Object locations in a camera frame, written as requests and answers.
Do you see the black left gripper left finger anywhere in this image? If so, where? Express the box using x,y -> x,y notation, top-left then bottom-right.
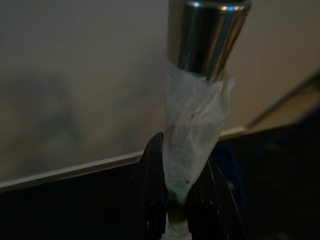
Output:
119,132 -> 167,240

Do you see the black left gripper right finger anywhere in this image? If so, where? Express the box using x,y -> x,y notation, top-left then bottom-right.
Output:
184,154 -> 248,240

